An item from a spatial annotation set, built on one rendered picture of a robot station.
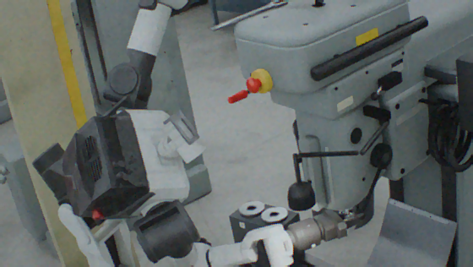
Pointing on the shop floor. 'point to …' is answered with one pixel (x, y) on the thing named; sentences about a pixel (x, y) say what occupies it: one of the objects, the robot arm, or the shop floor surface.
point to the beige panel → (46, 96)
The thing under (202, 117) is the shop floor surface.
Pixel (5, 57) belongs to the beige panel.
